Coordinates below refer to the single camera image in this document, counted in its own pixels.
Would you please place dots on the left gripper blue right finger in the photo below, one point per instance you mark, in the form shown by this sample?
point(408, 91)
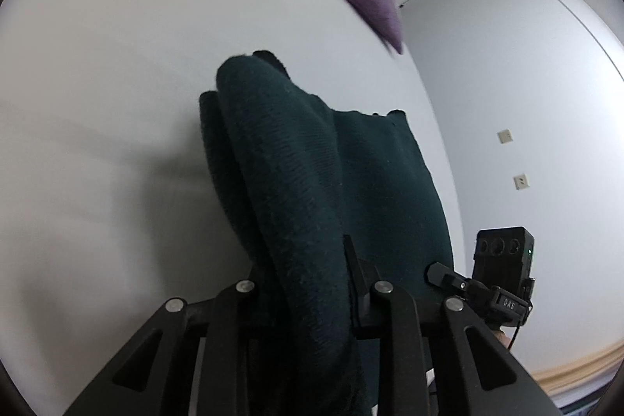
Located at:
point(437, 358)

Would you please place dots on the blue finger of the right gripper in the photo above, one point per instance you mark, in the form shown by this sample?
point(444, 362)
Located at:
point(452, 284)

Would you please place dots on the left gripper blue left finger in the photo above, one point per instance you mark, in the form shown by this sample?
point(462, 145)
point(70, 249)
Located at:
point(185, 359)

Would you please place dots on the dark green knit sweater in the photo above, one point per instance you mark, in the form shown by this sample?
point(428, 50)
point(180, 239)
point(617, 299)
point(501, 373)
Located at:
point(295, 178)

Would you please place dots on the person's right hand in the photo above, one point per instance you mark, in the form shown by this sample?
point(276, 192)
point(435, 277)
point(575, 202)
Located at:
point(503, 338)

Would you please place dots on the white bed mattress sheet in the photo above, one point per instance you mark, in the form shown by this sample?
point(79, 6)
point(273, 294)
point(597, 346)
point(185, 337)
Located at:
point(107, 207)

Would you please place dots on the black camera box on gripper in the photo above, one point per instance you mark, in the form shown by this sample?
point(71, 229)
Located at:
point(503, 257)

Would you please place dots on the lower beige wall socket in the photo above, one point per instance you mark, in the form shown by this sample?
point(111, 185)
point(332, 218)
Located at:
point(521, 182)

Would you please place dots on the beige wall socket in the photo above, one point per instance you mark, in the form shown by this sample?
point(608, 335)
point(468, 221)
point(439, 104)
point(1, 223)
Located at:
point(521, 182)
point(505, 136)

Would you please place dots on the upper beige wall socket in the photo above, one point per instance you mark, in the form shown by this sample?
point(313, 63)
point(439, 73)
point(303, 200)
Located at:
point(505, 136)

